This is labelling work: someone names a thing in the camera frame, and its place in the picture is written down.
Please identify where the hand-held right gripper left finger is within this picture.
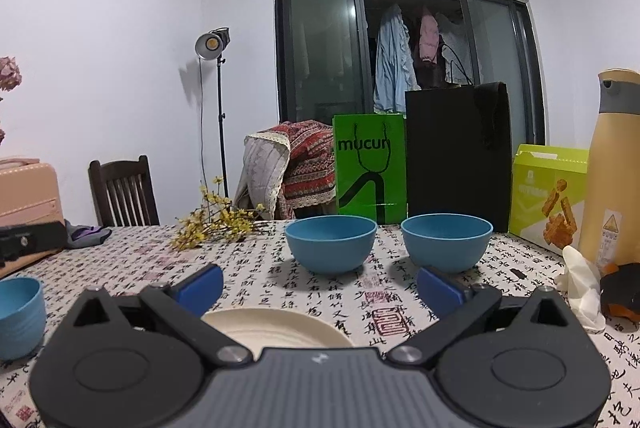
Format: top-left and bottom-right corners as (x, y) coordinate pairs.
(72, 263), (253, 369)

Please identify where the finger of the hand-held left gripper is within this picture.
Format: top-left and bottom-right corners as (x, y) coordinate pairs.
(0, 221), (69, 267)

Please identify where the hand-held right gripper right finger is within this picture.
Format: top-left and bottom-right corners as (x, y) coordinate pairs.
(387, 265), (576, 369)

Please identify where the blue bowl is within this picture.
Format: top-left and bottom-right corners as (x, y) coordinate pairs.
(401, 214), (494, 274)
(285, 215), (379, 277)
(0, 277), (48, 362)

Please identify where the cream plate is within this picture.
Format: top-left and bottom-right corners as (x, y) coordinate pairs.
(201, 308), (355, 350)

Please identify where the pink suitcase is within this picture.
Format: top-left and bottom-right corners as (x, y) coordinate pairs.
(0, 158), (66, 229)

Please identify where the purple grey glove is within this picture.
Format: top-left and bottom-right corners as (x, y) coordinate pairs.
(65, 220), (114, 250)

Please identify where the yellow flower branch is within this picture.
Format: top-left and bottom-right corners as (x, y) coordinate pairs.
(175, 177), (269, 251)

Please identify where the dark wooden chair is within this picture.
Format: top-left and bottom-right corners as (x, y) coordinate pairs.
(88, 155), (160, 227)

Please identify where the grey quilted lace-trimmed cloth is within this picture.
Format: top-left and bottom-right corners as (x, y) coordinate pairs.
(235, 133), (291, 219)

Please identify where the black paper bag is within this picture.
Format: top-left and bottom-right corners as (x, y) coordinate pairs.
(405, 42), (514, 233)

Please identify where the yellow-green snack box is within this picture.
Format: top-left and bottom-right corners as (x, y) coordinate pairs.
(509, 144), (591, 255)

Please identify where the green paper bag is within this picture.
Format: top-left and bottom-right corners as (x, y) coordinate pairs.
(332, 113), (409, 225)

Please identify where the white rubber glove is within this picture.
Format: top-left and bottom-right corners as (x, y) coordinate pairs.
(557, 245), (606, 335)

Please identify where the red patterned blanket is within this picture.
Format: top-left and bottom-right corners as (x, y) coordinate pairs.
(272, 120), (337, 219)

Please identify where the dried rose bouquet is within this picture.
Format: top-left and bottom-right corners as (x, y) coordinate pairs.
(0, 56), (24, 145)

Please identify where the black orange pouch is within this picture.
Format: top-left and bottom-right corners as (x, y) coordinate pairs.
(599, 262), (640, 322)

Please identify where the tan bottle with grey cap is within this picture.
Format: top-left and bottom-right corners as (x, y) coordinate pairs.
(577, 68), (640, 267)

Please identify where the light blue hanging shirt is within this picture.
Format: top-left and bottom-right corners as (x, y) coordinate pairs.
(372, 4), (421, 115)

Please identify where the white hanging garment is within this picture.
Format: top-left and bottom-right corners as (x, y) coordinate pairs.
(437, 15), (474, 86)

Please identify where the studio lamp on stand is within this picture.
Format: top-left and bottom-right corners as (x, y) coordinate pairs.
(195, 28), (232, 199)

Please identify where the pink hanging garment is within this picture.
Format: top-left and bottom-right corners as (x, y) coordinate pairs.
(419, 10), (441, 64)

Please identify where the black sliding glass door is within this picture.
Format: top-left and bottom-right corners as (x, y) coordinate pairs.
(274, 0), (547, 209)

